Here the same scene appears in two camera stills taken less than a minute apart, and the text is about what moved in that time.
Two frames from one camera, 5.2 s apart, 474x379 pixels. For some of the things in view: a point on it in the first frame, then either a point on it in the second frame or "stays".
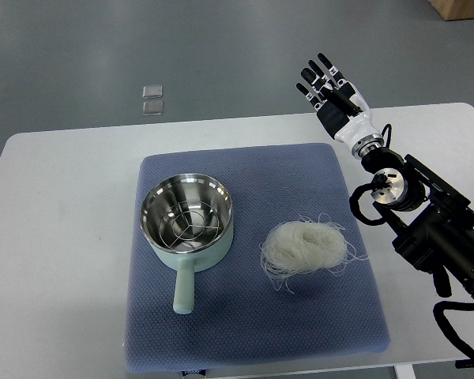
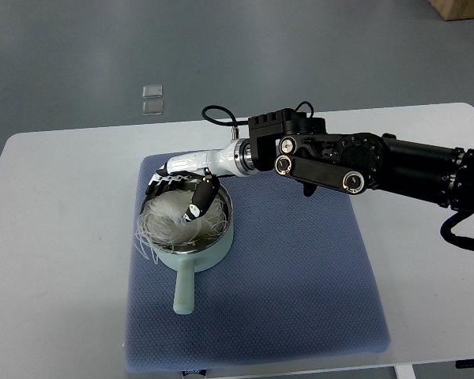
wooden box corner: [462, 9] stays
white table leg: [404, 371] stays
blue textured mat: [240, 317] stays
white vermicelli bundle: [291, 249] -> [162, 224]
